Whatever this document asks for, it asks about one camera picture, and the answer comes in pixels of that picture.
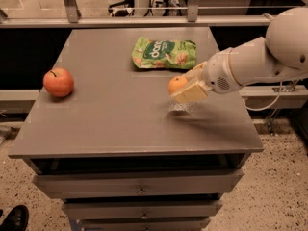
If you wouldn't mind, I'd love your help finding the metal railing frame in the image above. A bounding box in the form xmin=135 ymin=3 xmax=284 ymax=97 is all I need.
xmin=0 ymin=0 xmax=307 ymax=28

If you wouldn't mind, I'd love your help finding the orange fruit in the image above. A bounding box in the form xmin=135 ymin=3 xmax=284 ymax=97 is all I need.
xmin=167 ymin=76 xmax=188 ymax=94

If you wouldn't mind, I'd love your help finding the red apple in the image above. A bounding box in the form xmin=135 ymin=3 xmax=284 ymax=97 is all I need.
xmin=43 ymin=67 xmax=74 ymax=97

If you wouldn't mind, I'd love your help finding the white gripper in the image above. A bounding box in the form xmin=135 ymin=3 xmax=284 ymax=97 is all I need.
xmin=170 ymin=48 xmax=243 ymax=103

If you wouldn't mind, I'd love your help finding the black office chair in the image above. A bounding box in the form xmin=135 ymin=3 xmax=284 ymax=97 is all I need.
xmin=108 ymin=0 xmax=135 ymax=17

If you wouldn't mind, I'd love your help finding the black shoe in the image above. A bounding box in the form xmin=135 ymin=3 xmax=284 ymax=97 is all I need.
xmin=0 ymin=205 xmax=29 ymax=231

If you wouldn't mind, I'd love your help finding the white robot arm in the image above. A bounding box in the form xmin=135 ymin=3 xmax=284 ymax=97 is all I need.
xmin=169 ymin=7 xmax=308 ymax=103

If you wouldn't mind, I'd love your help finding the green rice chip bag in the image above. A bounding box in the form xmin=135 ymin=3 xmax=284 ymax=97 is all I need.
xmin=131 ymin=37 xmax=196 ymax=69

